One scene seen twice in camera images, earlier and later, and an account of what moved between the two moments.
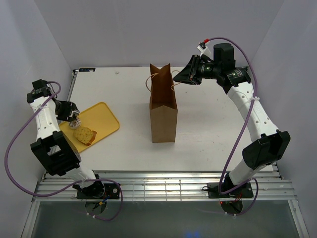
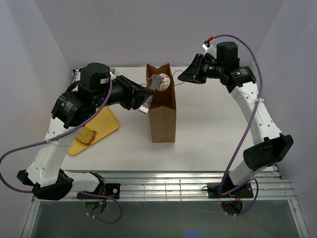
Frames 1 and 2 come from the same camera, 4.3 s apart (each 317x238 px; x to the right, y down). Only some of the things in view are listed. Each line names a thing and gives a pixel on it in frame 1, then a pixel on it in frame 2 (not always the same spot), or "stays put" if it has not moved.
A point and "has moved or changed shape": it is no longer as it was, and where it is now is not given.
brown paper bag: x=163 y=103 stays put
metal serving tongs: x=75 y=113 has moved or changed shape
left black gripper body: x=63 y=109 -> x=119 y=91
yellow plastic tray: x=98 y=118 stays put
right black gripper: x=189 y=74 stays put
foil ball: x=75 y=124 has moved or changed shape
